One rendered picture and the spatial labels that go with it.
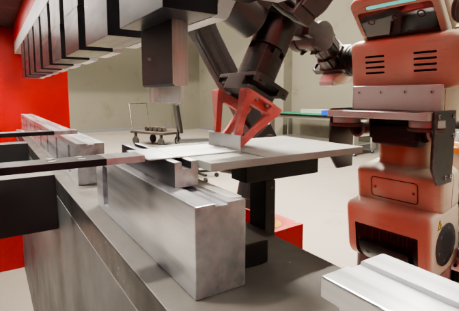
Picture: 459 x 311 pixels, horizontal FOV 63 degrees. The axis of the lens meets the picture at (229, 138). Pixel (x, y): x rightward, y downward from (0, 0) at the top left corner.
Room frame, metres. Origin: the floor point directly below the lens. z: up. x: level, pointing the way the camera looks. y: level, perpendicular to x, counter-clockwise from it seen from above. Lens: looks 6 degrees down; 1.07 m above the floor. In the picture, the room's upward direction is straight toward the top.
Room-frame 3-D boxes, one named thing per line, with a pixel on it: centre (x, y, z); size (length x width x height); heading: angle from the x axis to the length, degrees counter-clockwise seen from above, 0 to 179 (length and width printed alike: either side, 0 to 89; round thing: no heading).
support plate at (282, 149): (0.56, -0.04, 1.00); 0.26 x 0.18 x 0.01; 123
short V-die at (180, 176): (0.51, 0.10, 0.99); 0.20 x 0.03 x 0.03; 33
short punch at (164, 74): (0.48, 0.08, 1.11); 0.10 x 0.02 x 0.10; 33
